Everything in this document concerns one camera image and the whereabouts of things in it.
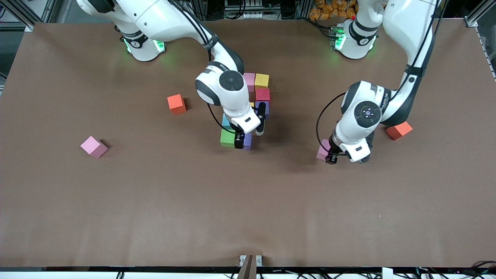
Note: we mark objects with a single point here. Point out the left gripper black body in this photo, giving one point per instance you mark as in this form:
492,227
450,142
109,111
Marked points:
334,149

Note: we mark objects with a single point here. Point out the light pink foam cube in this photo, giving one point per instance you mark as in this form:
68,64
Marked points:
92,145
322,150
250,81

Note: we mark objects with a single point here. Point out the green foam cube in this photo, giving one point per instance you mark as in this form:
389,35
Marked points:
226,138

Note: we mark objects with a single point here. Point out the cyan foam cube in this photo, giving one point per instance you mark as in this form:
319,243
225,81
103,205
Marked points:
225,121

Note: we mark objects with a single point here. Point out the deep pink foam cube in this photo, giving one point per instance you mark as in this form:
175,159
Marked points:
262,94

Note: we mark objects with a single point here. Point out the right white Franka arm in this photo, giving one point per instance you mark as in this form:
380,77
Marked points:
231,80

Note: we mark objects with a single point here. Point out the left white Franka arm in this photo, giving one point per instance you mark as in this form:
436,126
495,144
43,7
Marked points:
367,113

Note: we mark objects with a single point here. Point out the orange foam cube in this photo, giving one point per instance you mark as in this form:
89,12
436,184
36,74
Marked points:
176,102
399,131

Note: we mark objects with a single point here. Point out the metal equipment rack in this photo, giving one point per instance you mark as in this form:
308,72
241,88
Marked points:
252,15

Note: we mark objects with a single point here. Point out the orange snack bags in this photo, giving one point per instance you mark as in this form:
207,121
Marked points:
329,9

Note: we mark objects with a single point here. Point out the white table edge strip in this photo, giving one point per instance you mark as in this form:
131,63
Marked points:
77,275

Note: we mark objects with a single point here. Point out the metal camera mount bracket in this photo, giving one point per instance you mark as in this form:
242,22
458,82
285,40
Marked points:
250,267

